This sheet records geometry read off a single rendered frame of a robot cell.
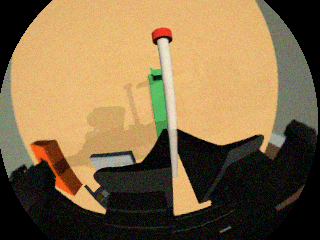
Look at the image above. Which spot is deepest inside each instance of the grey tapered pin with red cap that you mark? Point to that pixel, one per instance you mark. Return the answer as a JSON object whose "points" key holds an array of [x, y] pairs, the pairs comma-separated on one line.
{"points": [[162, 37]]}

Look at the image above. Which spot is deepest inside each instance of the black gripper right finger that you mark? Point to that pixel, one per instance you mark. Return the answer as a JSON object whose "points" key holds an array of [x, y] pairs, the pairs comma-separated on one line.
{"points": [[206, 162]]}

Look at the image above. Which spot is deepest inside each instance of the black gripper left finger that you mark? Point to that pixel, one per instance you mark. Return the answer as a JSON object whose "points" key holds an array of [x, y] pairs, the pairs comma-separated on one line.
{"points": [[153, 174]]}

